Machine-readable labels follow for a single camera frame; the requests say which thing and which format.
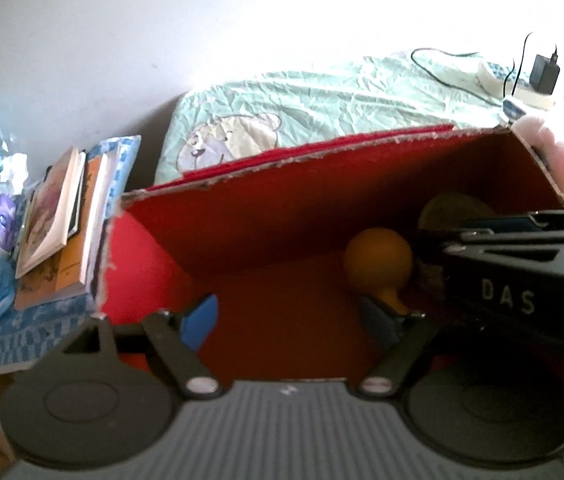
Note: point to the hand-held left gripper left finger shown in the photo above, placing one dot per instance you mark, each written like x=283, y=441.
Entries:
x=199, y=322

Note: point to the red cardboard box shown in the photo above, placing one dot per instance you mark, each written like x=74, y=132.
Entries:
x=287, y=210

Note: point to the black power adapter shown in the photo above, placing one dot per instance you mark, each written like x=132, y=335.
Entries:
x=544, y=75

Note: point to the blue checkered cloth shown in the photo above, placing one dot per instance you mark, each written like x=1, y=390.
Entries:
x=41, y=325

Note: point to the small blue white plug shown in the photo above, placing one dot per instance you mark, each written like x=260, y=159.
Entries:
x=513, y=109

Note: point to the white power strip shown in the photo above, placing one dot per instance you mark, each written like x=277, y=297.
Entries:
x=492, y=77

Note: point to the illustrated cover book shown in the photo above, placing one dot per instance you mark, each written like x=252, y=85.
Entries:
x=46, y=210

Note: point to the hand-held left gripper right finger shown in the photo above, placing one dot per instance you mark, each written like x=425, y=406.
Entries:
x=379, y=322

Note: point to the purple tissue pack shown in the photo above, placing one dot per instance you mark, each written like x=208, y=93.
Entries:
x=4, y=222

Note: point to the pale green cartoon bedsheet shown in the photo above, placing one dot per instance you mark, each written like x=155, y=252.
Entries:
x=337, y=95

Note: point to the stack of books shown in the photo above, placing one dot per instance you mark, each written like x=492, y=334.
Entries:
x=74, y=265

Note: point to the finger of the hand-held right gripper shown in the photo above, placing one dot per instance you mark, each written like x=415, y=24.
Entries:
x=512, y=241
x=502, y=223

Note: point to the white plastic bag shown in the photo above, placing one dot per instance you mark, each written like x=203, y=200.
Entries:
x=14, y=172

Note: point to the orange gourd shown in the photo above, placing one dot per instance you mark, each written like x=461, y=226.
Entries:
x=377, y=260

